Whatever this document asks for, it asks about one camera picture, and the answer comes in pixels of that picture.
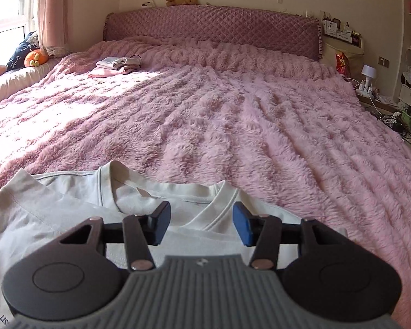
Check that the pink quilted headboard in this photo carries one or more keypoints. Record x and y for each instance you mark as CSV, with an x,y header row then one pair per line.
x,y
209,31

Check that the grey folded cloth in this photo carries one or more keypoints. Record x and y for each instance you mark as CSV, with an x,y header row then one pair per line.
x,y
118,62

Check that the white table lamp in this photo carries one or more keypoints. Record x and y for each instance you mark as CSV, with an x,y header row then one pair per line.
x,y
369,73

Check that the pink fluffy blanket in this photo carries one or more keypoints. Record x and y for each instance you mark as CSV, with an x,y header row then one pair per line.
x,y
260,137

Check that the orange plush toy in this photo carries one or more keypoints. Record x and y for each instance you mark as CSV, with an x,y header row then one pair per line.
x,y
36,58

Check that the white printed sweatshirt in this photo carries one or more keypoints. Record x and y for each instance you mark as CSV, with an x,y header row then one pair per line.
x,y
37,209

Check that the red snack bag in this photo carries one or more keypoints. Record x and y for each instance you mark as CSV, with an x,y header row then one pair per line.
x,y
343,64

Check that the pink curtain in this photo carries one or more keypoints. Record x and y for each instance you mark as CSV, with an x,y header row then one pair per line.
x,y
51,13

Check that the green basket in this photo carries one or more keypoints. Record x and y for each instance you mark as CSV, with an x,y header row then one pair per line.
x,y
409,116

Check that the white power strip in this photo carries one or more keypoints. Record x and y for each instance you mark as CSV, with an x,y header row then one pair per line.
x,y
368,92

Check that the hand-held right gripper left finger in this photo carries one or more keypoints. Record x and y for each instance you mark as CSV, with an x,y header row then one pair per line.
x,y
161,224

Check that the beige bench cushion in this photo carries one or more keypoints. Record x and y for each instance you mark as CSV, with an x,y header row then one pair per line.
x,y
17,82

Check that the bedside wall shelf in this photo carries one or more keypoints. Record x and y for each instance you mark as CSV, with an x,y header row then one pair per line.
x,y
344,36

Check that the brown teddy bear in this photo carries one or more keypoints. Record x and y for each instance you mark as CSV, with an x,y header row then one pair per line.
x,y
181,0

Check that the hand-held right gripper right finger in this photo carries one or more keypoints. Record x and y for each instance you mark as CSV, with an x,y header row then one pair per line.
x,y
242,224

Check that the wall socket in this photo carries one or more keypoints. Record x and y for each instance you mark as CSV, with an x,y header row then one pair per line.
x,y
383,61

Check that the navy patterned pillow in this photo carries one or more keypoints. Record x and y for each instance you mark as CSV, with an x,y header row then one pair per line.
x,y
20,53

